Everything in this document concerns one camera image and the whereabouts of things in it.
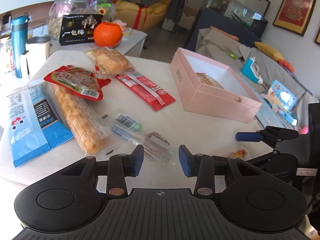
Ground dark red jelly packet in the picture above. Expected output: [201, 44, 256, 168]
[102, 109, 176, 166]

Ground long corn snack packet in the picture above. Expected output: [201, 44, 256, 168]
[52, 84, 111, 154]

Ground red long sausage packet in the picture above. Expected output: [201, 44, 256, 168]
[116, 71, 176, 111]

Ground orange yellow snack packet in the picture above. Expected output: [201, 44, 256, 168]
[196, 73, 223, 89]

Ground red meat snack packet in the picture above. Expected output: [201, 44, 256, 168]
[44, 65, 111, 101]

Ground blue white snack bag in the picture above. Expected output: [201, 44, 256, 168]
[5, 82, 73, 167]

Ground small bread clear packet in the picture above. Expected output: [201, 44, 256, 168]
[84, 47, 135, 78]

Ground colourful children book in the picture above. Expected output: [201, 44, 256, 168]
[261, 80, 298, 126]

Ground pink cardboard box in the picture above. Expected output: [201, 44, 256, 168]
[170, 48, 262, 122]

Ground yellow pillow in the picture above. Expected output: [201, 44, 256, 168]
[254, 42, 285, 62]

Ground grey covered sofa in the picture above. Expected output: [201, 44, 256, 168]
[195, 28, 318, 129]

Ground red framed picture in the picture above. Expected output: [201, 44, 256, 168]
[273, 0, 316, 36]

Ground orange pumpkin bucket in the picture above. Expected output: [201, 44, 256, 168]
[93, 22, 123, 48]

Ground glass fish tank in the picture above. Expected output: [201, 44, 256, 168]
[204, 0, 271, 38]

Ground white steel cup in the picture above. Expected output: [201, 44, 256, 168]
[19, 35, 51, 79]

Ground black plum gift box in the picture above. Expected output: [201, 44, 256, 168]
[59, 14, 103, 46]

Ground yellow sofa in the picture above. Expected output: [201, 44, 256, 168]
[113, 0, 171, 32]

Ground glass jar with nuts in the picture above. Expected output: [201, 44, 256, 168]
[47, 0, 90, 40]

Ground teal thermos bottle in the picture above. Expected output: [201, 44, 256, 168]
[10, 15, 29, 78]

